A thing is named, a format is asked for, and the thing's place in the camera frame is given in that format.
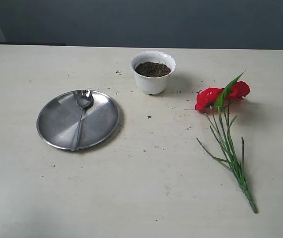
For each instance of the stainless steel spork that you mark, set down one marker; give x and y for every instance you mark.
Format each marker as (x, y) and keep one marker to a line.
(84, 101)

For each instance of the red artificial flower with stems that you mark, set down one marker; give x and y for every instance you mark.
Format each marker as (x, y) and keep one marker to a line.
(218, 101)

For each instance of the dark brown potting soil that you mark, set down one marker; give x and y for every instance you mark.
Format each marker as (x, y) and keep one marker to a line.
(151, 69)

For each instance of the white scalloped flower pot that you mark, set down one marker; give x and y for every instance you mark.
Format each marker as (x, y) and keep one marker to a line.
(152, 85)

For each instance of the round stainless steel plate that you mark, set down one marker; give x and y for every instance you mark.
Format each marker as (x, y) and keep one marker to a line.
(63, 124)

